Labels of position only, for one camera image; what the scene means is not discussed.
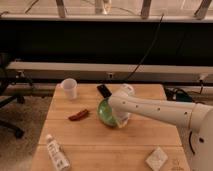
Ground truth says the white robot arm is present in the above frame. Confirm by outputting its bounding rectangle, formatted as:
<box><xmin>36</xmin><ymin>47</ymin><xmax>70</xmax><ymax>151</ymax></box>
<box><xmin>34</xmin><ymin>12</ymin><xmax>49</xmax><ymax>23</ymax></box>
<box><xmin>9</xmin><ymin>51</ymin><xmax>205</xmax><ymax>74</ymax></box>
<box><xmin>108</xmin><ymin>84</ymin><xmax>213</xmax><ymax>171</ymax></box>

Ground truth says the black smartphone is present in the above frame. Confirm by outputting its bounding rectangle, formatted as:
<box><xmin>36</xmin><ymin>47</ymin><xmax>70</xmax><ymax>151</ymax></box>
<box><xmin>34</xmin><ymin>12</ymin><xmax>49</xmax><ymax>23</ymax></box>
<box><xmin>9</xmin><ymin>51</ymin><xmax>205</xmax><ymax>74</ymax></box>
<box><xmin>97</xmin><ymin>84</ymin><xmax>112</xmax><ymax>98</ymax></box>

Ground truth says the brown chocolate bar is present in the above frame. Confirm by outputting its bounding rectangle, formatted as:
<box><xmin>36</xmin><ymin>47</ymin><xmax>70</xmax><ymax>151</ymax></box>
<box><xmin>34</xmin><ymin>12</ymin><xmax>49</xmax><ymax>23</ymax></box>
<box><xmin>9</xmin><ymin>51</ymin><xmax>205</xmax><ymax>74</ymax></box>
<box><xmin>69</xmin><ymin>109</ymin><xmax>89</xmax><ymax>121</ymax></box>

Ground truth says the black hanging cable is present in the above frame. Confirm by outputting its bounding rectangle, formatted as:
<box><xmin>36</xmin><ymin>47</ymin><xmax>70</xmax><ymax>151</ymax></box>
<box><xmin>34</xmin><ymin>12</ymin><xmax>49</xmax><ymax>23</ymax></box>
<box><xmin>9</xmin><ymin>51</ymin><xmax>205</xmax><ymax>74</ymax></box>
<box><xmin>122</xmin><ymin>13</ymin><xmax>165</xmax><ymax>82</ymax></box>

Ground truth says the black office chair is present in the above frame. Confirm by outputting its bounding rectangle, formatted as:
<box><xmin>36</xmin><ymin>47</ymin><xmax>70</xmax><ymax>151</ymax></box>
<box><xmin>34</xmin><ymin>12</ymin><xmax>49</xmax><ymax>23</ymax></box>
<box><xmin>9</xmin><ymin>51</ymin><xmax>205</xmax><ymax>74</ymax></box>
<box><xmin>0</xmin><ymin>52</ymin><xmax>26</xmax><ymax>140</ymax></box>

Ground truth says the clear plastic water bottle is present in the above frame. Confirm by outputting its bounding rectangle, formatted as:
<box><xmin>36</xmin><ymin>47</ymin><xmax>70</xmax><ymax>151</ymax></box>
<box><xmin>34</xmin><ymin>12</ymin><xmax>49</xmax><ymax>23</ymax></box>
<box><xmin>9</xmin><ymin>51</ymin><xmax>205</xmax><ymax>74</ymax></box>
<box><xmin>45</xmin><ymin>134</ymin><xmax>70</xmax><ymax>171</ymax></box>

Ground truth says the white paper cup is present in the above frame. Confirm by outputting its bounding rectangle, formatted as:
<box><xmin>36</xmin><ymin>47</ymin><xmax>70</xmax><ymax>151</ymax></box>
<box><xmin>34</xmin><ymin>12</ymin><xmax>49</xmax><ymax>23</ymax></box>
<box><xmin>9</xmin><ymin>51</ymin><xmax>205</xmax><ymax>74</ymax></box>
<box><xmin>60</xmin><ymin>78</ymin><xmax>77</xmax><ymax>100</ymax></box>

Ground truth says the green ceramic bowl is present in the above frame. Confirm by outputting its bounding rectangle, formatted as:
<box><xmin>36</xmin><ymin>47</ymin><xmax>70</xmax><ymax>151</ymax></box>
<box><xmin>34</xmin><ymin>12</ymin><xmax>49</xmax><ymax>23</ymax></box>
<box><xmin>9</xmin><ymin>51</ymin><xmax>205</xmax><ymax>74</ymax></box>
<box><xmin>97</xmin><ymin>98</ymin><xmax>117</xmax><ymax>127</ymax></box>

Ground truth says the black floor cable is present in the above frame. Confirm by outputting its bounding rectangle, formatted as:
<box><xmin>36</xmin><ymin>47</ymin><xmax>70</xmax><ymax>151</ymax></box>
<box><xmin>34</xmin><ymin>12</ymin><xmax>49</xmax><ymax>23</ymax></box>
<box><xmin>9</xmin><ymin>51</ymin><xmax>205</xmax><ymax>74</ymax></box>
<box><xmin>188</xmin><ymin>130</ymin><xmax>196</xmax><ymax>154</ymax></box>

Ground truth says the long white wall rail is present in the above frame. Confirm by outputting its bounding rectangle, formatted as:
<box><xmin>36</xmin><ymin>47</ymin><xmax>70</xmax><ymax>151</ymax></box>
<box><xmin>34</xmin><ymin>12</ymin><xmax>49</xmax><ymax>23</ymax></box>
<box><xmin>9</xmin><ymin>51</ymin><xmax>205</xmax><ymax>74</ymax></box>
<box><xmin>7</xmin><ymin>62</ymin><xmax>213</xmax><ymax>84</ymax></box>

